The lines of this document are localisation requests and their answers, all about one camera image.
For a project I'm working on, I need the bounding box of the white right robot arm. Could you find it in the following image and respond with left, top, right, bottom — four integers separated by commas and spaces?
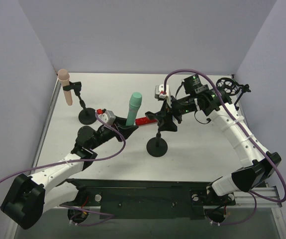
154, 85, 281, 197

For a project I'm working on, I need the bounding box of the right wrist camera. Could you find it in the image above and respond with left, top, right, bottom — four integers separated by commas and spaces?
155, 84, 171, 107

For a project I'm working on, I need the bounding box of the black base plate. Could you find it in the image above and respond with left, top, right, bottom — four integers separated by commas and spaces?
65, 179, 235, 223

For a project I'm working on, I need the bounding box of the black clip mic stand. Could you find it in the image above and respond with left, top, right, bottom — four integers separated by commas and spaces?
63, 82, 96, 125
145, 112, 168, 157

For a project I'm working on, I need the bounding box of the red glitter microphone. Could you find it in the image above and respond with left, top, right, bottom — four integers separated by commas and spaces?
135, 117, 157, 126

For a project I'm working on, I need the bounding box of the mint green microphone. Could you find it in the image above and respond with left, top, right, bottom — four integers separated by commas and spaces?
126, 92, 142, 126

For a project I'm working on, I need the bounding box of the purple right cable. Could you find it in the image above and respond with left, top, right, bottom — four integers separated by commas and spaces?
164, 69, 286, 227

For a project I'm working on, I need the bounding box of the pink microphone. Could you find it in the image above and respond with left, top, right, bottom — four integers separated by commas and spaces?
58, 69, 73, 106

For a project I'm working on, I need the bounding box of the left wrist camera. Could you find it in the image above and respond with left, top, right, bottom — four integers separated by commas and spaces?
96, 109, 116, 125

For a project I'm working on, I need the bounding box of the aluminium rail frame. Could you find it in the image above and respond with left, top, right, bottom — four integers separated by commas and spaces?
13, 73, 283, 210

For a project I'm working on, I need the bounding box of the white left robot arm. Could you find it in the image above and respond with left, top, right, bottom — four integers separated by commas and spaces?
1, 117, 138, 230

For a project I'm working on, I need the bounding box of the purple cable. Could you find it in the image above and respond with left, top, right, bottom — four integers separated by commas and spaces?
0, 112, 126, 227
164, 69, 286, 227

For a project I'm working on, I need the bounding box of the black shock mount tripod stand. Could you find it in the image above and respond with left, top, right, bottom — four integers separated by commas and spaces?
216, 77, 251, 110

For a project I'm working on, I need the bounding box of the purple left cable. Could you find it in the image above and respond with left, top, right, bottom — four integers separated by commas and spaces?
0, 112, 126, 227

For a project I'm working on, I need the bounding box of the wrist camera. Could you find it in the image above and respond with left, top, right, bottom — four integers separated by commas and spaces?
96, 109, 116, 125
155, 84, 171, 107

